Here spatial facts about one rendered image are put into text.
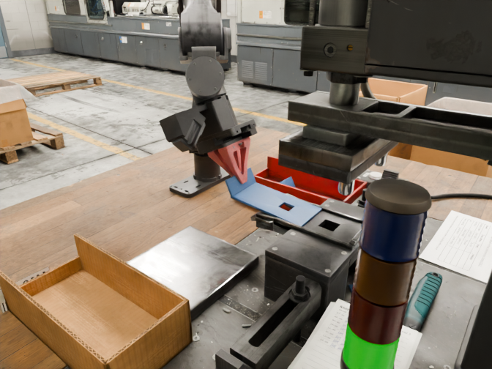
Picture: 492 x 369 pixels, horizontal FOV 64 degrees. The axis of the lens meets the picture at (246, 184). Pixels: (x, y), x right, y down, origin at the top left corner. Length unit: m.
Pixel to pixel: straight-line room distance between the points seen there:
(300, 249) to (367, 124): 0.20
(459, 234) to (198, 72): 0.56
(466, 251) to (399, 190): 0.55
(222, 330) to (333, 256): 0.18
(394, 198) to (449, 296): 0.45
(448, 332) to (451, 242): 0.24
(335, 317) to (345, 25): 0.34
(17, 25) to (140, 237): 11.19
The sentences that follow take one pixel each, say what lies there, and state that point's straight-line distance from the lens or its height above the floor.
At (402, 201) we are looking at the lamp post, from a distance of 0.25.
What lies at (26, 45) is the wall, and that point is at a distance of 11.91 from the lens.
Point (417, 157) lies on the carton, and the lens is 2.93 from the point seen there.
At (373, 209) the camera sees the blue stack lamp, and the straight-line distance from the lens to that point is 0.25.
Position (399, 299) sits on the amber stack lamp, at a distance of 0.28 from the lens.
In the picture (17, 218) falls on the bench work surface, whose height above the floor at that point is 0.90.
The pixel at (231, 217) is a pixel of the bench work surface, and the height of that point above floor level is 0.90.
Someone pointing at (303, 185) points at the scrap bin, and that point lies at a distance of 0.92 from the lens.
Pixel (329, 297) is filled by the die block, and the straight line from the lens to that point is 0.55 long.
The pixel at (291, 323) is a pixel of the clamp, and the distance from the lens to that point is 0.47.
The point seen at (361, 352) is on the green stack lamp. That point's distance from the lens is 0.32.
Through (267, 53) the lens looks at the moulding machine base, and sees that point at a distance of 6.26.
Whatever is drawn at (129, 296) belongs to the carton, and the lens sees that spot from 0.61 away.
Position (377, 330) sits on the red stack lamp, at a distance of 0.30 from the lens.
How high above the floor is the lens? 1.30
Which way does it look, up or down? 25 degrees down
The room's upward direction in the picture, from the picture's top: straight up
